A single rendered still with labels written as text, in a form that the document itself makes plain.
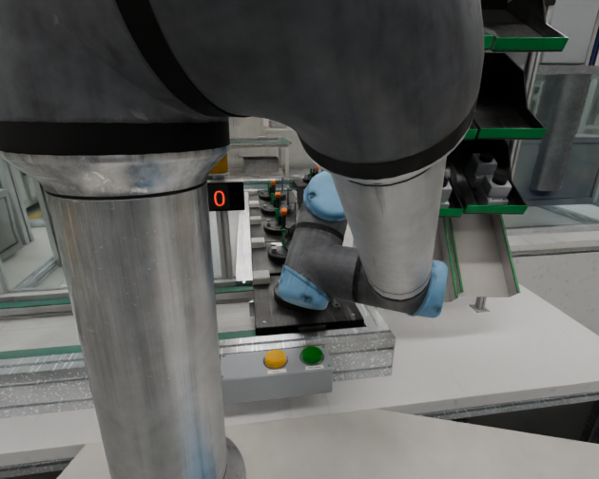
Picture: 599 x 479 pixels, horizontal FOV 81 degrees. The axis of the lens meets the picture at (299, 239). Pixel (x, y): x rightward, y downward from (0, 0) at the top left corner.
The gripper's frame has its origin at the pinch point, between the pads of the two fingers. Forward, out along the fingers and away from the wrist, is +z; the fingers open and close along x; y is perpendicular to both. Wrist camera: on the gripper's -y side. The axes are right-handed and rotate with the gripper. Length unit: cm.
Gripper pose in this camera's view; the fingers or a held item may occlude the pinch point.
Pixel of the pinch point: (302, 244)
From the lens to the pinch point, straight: 83.4
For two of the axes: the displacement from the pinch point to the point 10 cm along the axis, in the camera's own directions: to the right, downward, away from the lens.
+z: -1.1, 2.8, 9.5
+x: 9.9, -0.6, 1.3
